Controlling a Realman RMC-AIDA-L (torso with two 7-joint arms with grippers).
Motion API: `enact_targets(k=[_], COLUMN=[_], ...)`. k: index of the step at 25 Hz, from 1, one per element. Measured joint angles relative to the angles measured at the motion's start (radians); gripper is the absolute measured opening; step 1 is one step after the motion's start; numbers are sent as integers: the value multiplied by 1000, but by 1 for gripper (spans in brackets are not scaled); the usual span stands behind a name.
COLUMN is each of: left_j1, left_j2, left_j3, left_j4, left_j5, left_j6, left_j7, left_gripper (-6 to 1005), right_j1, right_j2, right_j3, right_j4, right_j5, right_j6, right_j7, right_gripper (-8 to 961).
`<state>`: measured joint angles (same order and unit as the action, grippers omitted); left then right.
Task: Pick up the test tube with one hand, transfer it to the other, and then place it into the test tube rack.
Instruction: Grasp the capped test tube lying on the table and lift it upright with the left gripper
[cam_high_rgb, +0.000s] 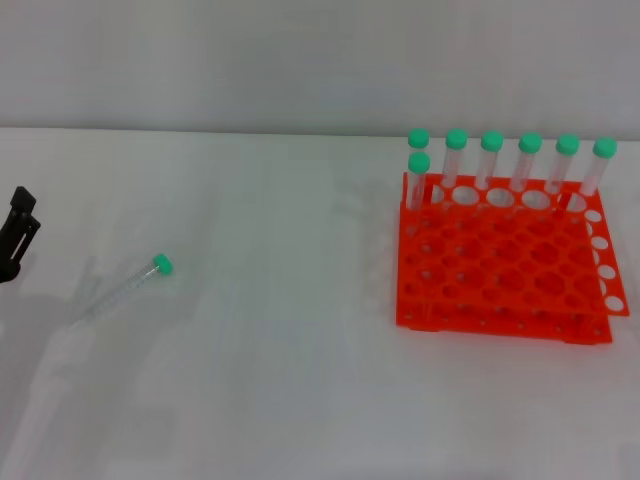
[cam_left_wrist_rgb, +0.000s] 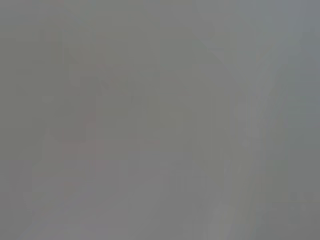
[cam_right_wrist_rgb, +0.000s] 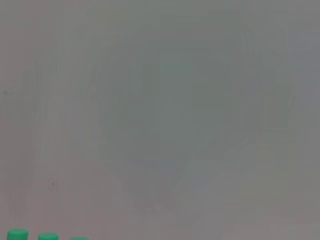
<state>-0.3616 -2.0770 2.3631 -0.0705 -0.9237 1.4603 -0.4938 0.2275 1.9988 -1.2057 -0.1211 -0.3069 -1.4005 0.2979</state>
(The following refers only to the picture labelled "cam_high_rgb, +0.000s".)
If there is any green-capped clear test tube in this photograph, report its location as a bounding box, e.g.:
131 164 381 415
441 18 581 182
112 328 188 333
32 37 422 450
474 130 505 191
441 128 469 189
544 133 581 196
74 252 176 326
406 152 432 212
578 137 618 198
509 132 543 194
407 127 431 160

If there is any orange plastic test tube rack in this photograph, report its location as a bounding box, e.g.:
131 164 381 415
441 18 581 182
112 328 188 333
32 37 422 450
393 172 631 346

